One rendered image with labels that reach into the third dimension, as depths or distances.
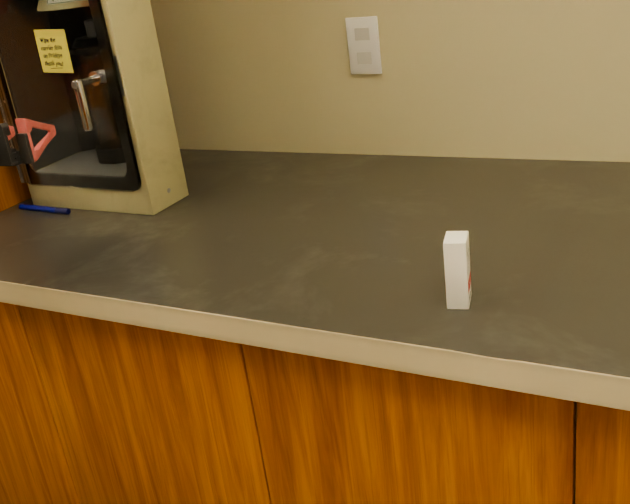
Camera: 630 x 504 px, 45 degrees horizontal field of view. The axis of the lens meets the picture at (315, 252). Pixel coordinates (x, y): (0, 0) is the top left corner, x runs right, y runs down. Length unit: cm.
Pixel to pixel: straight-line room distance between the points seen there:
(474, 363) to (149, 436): 63
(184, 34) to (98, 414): 90
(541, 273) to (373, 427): 30
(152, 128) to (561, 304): 81
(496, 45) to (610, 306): 69
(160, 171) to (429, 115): 55
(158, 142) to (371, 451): 71
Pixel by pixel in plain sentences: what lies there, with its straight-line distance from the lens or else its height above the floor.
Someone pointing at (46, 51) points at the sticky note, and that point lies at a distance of 149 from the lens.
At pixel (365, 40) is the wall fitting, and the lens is 160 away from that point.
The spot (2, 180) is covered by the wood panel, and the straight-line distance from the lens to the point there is 170.
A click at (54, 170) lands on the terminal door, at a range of 158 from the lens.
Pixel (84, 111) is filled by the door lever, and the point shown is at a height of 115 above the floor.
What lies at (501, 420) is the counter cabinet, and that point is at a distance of 96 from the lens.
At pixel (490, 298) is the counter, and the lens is 100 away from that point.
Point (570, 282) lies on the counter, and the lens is 104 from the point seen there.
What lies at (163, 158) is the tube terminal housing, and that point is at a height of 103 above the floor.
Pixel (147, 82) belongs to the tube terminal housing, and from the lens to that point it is 144.
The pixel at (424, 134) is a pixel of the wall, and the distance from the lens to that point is 161.
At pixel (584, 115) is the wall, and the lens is 151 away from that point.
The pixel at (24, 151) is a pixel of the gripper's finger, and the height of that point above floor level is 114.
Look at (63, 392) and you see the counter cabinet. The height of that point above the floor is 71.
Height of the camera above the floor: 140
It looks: 23 degrees down
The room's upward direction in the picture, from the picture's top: 8 degrees counter-clockwise
